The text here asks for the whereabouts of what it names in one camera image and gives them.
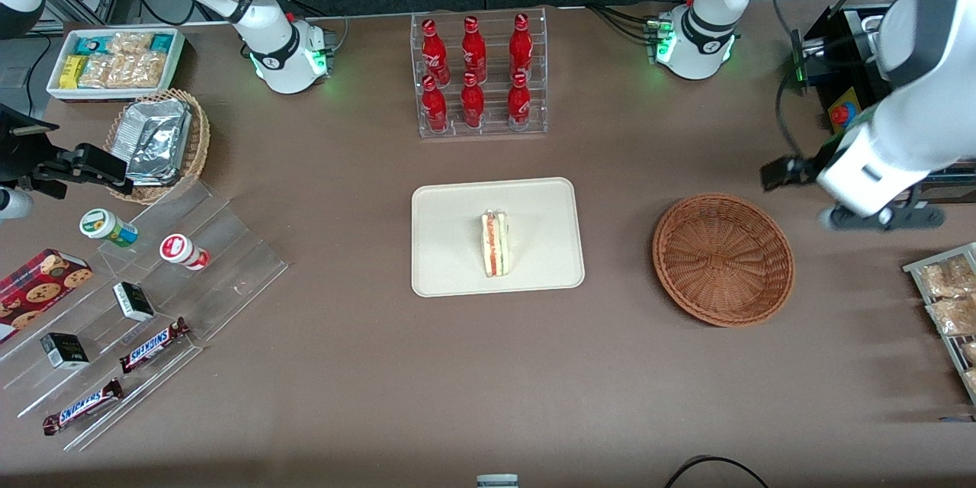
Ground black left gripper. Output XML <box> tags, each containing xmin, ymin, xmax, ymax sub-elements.
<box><xmin>761</xmin><ymin>155</ymin><xmax>832</xmax><ymax>192</ymax></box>

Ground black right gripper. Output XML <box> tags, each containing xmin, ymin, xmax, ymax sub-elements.
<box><xmin>0</xmin><ymin>107</ymin><xmax>133</xmax><ymax>200</ymax></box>

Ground triangular sandwich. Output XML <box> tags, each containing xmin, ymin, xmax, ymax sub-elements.
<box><xmin>480</xmin><ymin>209</ymin><xmax>511</xmax><ymax>278</ymax></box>

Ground brown round wicker basket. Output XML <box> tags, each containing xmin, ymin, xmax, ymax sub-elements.
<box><xmin>652</xmin><ymin>193</ymin><xmax>795</xmax><ymax>328</ymax></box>

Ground light oval wicker basket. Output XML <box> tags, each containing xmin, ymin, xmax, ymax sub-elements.
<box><xmin>104</xmin><ymin>88</ymin><xmax>211</xmax><ymax>205</ymax></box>

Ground tray of packaged crackers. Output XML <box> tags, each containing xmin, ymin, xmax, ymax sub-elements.
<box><xmin>903</xmin><ymin>242</ymin><xmax>976</xmax><ymax>406</ymax></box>

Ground cream plastic serving tray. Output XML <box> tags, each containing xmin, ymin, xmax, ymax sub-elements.
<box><xmin>411</xmin><ymin>177</ymin><xmax>586</xmax><ymax>298</ymax></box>

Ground green lid yogurt cup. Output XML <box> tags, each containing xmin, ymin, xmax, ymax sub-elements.
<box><xmin>79</xmin><ymin>208</ymin><xmax>140</xmax><ymax>249</ymax></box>

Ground silver foil pack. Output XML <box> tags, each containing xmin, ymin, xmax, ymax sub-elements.
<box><xmin>124</xmin><ymin>99</ymin><xmax>192</xmax><ymax>178</ymax></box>
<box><xmin>124</xmin><ymin>169</ymin><xmax>179</xmax><ymax>187</ymax></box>

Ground yellow snack pack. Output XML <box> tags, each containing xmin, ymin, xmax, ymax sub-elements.
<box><xmin>59</xmin><ymin>55</ymin><xmax>88</xmax><ymax>91</ymax></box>

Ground clear cracker pack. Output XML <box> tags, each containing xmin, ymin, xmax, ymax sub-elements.
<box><xmin>79</xmin><ymin>53</ymin><xmax>123</xmax><ymax>89</ymax></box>
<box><xmin>114</xmin><ymin>51</ymin><xmax>168</xmax><ymax>89</ymax></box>
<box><xmin>107</xmin><ymin>31</ymin><xmax>154</xmax><ymax>56</ymax></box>

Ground black food warmer machine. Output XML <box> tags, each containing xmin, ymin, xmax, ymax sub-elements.
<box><xmin>791</xmin><ymin>0</ymin><xmax>976</xmax><ymax>207</ymax></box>

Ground red cookie box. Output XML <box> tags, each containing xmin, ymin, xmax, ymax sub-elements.
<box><xmin>0</xmin><ymin>248</ymin><xmax>94</xmax><ymax>345</ymax></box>

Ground red lid yogurt cup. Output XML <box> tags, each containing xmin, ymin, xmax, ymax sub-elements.
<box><xmin>159</xmin><ymin>233</ymin><xmax>210</xmax><ymax>271</ymax></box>

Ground white rectangular snack bin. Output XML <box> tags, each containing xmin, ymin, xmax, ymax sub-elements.
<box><xmin>46</xmin><ymin>28</ymin><xmax>186</xmax><ymax>104</ymax></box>

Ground small black box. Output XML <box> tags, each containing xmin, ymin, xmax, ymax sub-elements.
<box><xmin>40</xmin><ymin>332</ymin><xmax>90</xmax><ymax>371</ymax></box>
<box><xmin>113</xmin><ymin>281</ymin><xmax>156</xmax><ymax>323</ymax></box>

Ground clear acrylic stepped display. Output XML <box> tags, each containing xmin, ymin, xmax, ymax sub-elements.
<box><xmin>0</xmin><ymin>179</ymin><xmax>289</xmax><ymax>452</ymax></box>

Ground snickers chocolate bar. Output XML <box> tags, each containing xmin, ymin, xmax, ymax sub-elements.
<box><xmin>119</xmin><ymin>316</ymin><xmax>191</xmax><ymax>374</ymax></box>
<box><xmin>42</xmin><ymin>378</ymin><xmax>124</xmax><ymax>436</ymax></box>

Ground red cola bottle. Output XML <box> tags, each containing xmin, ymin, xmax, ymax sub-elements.
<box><xmin>507</xmin><ymin>72</ymin><xmax>532</xmax><ymax>131</ymax></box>
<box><xmin>422</xmin><ymin>75</ymin><xmax>449</xmax><ymax>133</ymax></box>
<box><xmin>461</xmin><ymin>72</ymin><xmax>486</xmax><ymax>130</ymax></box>
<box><xmin>509</xmin><ymin>12</ymin><xmax>534</xmax><ymax>82</ymax></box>
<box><xmin>461</xmin><ymin>15</ymin><xmax>488</xmax><ymax>84</ymax></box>
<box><xmin>422</xmin><ymin>18</ymin><xmax>451</xmax><ymax>87</ymax></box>

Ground clear acrylic bottle rack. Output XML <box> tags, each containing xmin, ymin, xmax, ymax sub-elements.
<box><xmin>410</xmin><ymin>7</ymin><xmax>548</xmax><ymax>140</ymax></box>

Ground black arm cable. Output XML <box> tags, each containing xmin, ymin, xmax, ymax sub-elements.
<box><xmin>772</xmin><ymin>0</ymin><xmax>901</xmax><ymax>162</ymax></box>

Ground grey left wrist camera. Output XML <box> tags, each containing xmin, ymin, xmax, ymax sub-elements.
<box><xmin>820</xmin><ymin>201</ymin><xmax>946</xmax><ymax>232</ymax></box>

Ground black base cable bundle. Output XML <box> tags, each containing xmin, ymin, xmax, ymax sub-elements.
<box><xmin>586</xmin><ymin>4</ymin><xmax>658</xmax><ymax>43</ymax></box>

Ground black floor cable loop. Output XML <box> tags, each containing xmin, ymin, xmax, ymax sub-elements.
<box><xmin>663</xmin><ymin>456</ymin><xmax>771</xmax><ymax>488</ymax></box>

